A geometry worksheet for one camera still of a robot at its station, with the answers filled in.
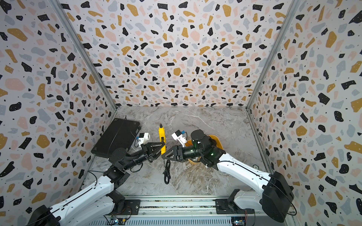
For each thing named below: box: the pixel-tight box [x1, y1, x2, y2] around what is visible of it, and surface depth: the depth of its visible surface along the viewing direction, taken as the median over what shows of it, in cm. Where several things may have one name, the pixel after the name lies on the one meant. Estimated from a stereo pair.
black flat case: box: [90, 118, 142, 158], surface depth 103 cm
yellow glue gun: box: [158, 123, 171, 185], surface depth 67 cm
